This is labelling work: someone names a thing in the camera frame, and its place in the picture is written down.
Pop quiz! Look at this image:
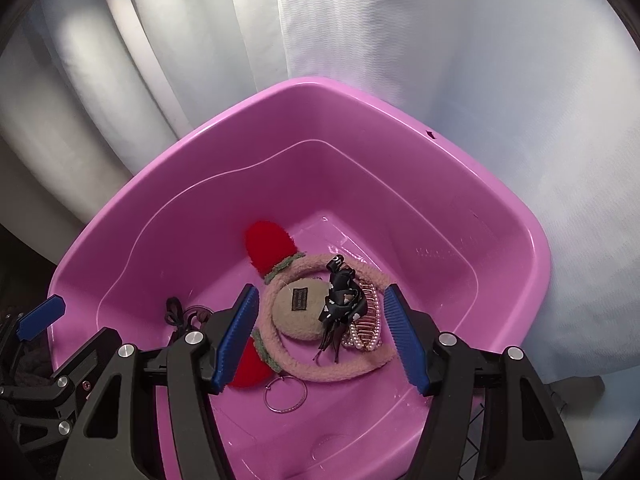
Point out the pink plastic basin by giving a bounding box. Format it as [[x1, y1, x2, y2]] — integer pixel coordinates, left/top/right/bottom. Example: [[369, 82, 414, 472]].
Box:
[[46, 76, 552, 480]]

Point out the beige plush ball keychain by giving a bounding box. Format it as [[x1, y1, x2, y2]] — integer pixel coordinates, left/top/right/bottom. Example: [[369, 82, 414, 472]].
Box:
[[275, 280, 333, 343]]

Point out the black bow hair tie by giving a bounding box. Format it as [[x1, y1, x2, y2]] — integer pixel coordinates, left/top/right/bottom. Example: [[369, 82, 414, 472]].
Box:
[[165, 297, 201, 341]]

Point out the thin silver adjustable bangle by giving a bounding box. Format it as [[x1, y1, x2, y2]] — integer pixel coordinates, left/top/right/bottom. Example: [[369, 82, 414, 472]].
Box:
[[264, 376, 309, 415]]

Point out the pink strawberry headband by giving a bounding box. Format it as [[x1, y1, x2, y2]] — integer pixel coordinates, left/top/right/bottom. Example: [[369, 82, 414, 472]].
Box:
[[227, 220, 403, 391]]

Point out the black hair tie purple knot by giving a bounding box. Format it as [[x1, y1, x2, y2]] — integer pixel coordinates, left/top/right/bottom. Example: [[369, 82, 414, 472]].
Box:
[[182, 307, 216, 333]]

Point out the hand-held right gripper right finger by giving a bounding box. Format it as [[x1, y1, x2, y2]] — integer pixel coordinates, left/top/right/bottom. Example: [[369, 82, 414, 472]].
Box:
[[381, 282, 586, 480]]

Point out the white checked tablecloth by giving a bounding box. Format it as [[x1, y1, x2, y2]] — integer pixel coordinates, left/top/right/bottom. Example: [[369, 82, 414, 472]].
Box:
[[465, 390, 488, 480]]

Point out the black dotted ribbon keychain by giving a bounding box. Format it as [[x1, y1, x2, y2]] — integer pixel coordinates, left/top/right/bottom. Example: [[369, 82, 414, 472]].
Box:
[[312, 255, 366, 363]]

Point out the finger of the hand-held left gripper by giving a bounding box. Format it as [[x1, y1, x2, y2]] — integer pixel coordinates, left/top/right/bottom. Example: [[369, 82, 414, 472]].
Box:
[[47, 326, 125, 411], [0, 295, 67, 386]]

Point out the white sheer curtain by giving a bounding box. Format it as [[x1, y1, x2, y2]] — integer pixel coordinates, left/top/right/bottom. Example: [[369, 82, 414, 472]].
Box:
[[272, 0, 640, 386]]

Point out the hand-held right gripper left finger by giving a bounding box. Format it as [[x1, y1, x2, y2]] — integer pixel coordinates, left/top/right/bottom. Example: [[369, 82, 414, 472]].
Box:
[[55, 282, 261, 480]]

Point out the white pleated curtain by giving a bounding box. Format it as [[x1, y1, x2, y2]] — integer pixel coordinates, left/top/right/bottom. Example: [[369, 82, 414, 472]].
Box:
[[0, 0, 281, 261]]

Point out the pearl hair claw clip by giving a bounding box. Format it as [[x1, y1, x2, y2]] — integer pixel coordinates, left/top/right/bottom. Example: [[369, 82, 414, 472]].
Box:
[[342, 282, 386, 353]]

